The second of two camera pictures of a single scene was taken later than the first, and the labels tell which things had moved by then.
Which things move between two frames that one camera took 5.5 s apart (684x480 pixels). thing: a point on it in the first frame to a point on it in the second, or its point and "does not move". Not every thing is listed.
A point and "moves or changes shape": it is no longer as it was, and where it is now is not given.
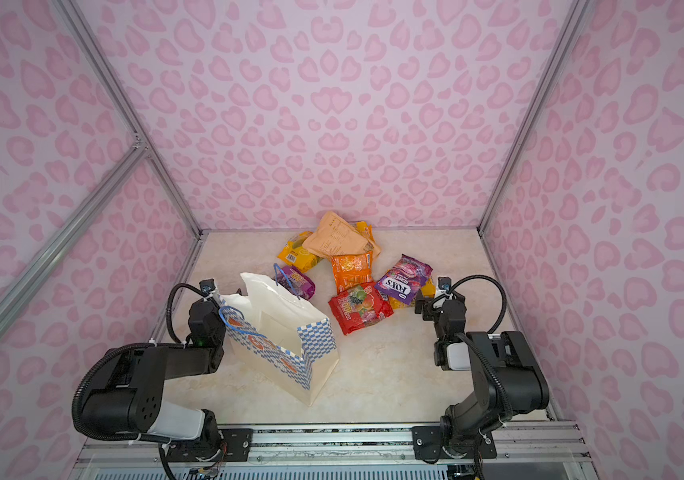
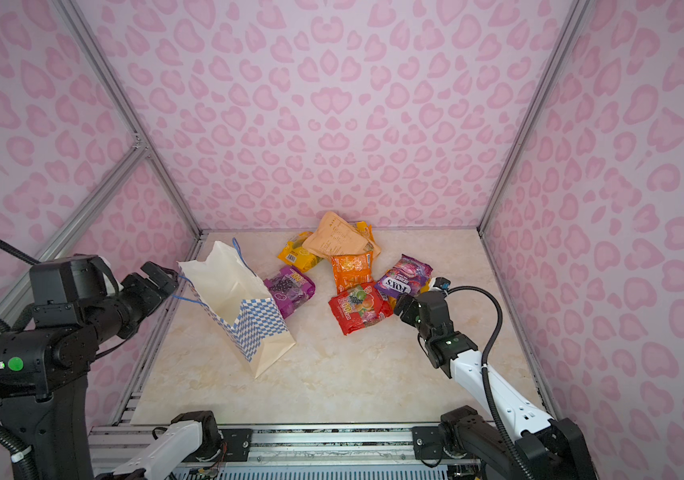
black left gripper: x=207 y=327 to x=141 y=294
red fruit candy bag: x=357 y=307 does not move
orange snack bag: x=352 y=270 does not move
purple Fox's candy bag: x=405 y=278 does not move
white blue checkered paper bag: x=277 y=334 moves or changes shape
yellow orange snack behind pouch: x=365 y=229 does not move
